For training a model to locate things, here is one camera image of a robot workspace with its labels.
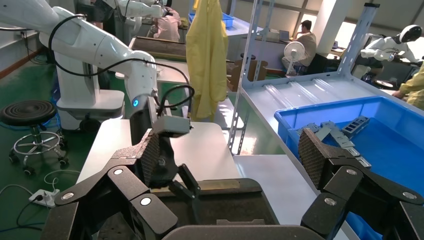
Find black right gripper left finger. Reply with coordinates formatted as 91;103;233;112
39;128;180;240

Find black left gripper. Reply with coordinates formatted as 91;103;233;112
159;135;202;200

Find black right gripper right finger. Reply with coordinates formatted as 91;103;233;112
298;127;424;240

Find white power strip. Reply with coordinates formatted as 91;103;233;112
29;188;61;209

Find white slotted metal shelf rack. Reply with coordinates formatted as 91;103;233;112
227;0;424;240

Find white neighbouring robot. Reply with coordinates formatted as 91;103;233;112
54;0;167;132

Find person in yellow coat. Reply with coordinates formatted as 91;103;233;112
391;64;424;111

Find black round swivel stool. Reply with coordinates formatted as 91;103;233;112
0;100;69;176

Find yellow work coat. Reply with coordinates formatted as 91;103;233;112
185;0;230;123

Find brown cardboard box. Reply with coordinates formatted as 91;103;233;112
227;58;269;93

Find dark brown tray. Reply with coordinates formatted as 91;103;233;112
129;35;188;62

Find seated person khaki shirt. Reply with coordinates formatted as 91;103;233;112
281;19;318;72

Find white humanoid robot black visor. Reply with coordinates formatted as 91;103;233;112
359;24;424;67

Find person in pink shirt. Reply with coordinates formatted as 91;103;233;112
147;6;183;42

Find small blue plastic bin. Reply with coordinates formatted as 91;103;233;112
188;12;235;29

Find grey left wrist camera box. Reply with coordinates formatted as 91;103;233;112
152;115;192;139

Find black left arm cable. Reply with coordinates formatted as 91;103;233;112
47;13;196;117

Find white pedestal fan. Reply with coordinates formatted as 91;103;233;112
283;41;306;78

